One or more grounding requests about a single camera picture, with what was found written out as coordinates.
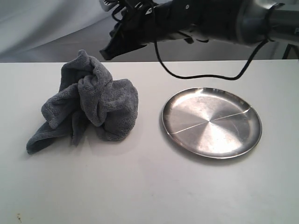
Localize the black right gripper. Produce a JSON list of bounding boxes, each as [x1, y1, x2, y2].
[[99, 0, 169, 60]]

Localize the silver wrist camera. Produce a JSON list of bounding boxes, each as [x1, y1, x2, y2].
[[99, 0, 118, 12]]

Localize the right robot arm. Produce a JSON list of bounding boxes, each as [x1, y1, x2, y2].
[[100, 0, 299, 60]]

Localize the round steel plate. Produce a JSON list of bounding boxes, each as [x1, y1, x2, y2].
[[161, 87, 262, 160]]

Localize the grey fleece towel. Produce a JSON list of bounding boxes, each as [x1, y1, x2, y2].
[[26, 49, 138, 154]]

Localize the black cable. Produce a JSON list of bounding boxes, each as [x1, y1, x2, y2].
[[151, 4, 269, 81]]

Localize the black stand leg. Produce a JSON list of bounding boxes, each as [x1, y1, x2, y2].
[[282, 44, 297, 60]]

